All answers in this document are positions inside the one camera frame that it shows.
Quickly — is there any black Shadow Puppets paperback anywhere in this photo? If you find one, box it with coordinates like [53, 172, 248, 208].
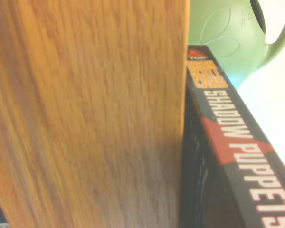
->
[179, 45, 285, 228]

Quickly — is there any wooden bookshelf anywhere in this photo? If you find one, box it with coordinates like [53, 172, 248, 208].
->
[0, 0, 191, 228]

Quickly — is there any green plastic watering can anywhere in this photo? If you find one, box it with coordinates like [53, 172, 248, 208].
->
[187, 0, 285, 89]

